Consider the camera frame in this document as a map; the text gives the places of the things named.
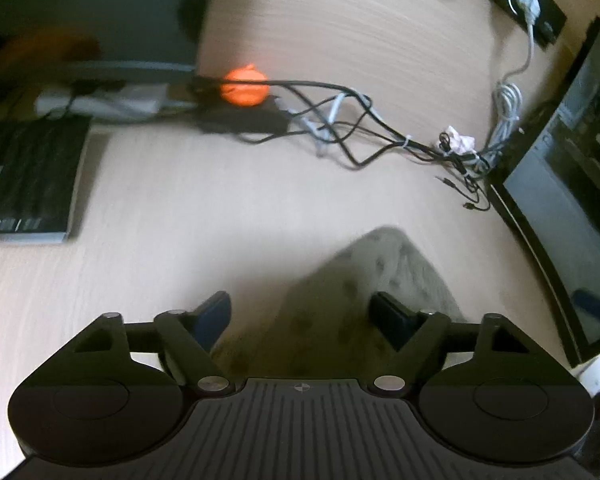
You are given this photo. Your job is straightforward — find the white power plug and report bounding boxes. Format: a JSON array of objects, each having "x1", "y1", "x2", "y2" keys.
[{"x1": 509, "y1": 0, "x2": 542, "y2": 25}]

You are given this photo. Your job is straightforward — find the white coiled cable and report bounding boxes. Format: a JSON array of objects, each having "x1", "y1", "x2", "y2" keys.
[{"x1": 482, "y1": 20, "x2": 537, "y2": 163}]

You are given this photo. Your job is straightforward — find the crumpled white paper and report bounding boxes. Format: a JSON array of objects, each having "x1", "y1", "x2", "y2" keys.
[{"x1": 439, "y1": 125, "x2": 477, "y2": 155}]

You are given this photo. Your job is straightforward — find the orange pumpkin toy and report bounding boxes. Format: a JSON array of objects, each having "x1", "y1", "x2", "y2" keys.
[{"x1": 219, "y1": 63, "x2": 271, "y2": 108}]

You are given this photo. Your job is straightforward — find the grey white cable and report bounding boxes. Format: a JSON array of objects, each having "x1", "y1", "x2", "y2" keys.
[{"x1": 298, "y1": 91, "x2": 377, "y2": 157}]

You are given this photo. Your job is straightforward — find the black power cable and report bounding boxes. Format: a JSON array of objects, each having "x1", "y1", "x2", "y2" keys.
[{"x1": 189, "y1": 76, "x2": 483, "y2": 172}]

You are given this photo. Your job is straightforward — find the black framed monitor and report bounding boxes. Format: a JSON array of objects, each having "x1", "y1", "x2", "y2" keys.
[{"x1": 486, "y1": 16, "x2": 600, "y2": 370}]

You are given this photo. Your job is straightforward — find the dark computer monitor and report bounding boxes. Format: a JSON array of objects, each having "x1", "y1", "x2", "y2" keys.
[{"x1": 0, "y1": 0, "x2": 222, "y2": 75}]

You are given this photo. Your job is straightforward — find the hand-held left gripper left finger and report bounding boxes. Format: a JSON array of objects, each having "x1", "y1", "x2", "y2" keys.
[{"x1": 72, "y1": 290, "x2": 232, "y2": 397}]

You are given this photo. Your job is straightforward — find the white power strip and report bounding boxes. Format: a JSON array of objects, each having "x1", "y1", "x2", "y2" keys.
[{"x1": 34, "y1": 84, "x2": 170, "y2": 125}]

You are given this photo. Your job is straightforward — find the dark cover book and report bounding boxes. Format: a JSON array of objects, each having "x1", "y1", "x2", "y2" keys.
[{"x1": 0, "y1": 115, "x2": 94, "y2": 246}]

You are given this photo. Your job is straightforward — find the black power adapter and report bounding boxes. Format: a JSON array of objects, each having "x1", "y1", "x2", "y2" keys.
[{"x1": 196, "y1": 105, "x2": 291, "y2": 136}]

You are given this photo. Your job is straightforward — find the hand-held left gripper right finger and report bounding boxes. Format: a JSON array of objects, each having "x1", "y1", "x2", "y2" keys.
[{"x1": 369, "y1": 291, "x2": 529, "y2": 397}]

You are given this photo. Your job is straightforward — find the thin black plug cable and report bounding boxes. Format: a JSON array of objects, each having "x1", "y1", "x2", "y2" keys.
[{"x1": 434, "y1": 174, "x2": 492, "y2": 212}]

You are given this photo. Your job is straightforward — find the brown polka dot dress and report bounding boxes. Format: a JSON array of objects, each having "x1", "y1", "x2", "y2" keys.
[{"x1": 209, "y1": 226, "x2": 470, "y2": 382}]

